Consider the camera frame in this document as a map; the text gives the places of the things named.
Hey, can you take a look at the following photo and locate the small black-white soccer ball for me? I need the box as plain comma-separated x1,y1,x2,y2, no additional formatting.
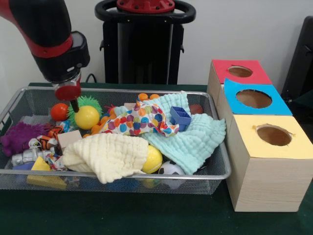
158,160,186,190

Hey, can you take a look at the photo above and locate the yellow tennis ball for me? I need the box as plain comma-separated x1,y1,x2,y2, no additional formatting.
141,144,163,174

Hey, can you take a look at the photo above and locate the yellow wedge block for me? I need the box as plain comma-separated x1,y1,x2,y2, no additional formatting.
26,156,67,188

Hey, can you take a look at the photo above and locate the wooden box with three holes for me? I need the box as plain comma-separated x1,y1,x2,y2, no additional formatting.
206,59,313,212

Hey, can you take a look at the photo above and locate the black upright panel stand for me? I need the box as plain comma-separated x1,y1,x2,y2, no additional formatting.
281,16,313,103

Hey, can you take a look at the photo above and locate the purple knobbly rubber toy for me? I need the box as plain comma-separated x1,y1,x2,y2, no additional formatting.
0,122,53,157

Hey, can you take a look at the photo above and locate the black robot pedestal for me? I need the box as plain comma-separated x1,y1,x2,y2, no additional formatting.
94,0,197,85

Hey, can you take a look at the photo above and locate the dark green table cloth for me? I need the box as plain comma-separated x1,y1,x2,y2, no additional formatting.
287,96,313,123
0,82,313,235

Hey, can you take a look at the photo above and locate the black cable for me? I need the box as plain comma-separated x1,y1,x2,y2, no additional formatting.
85,72,99,83

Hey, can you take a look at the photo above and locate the mint green waffle cloth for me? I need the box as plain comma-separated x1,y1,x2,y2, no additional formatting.
112,91,227,175

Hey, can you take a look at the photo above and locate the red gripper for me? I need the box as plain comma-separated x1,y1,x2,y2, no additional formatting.
54,82,82,114

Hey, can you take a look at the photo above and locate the cream waffle cloth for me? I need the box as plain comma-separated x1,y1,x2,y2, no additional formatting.
62,133,149,184

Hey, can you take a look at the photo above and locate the green spiky rubber ball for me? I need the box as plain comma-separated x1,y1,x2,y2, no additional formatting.
67,95,102,127

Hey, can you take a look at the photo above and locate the silver wire mesh bin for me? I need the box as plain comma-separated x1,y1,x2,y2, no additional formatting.
0,86,232,195

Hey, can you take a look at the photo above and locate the colourful polka dot cloth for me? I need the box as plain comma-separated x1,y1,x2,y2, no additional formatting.
99,96,180,138

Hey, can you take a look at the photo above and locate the blue plastic building block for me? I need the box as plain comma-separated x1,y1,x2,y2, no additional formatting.
170,106,192,132

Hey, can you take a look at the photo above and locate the plain yellow ball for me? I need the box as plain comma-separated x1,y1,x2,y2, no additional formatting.
74,105,100,130

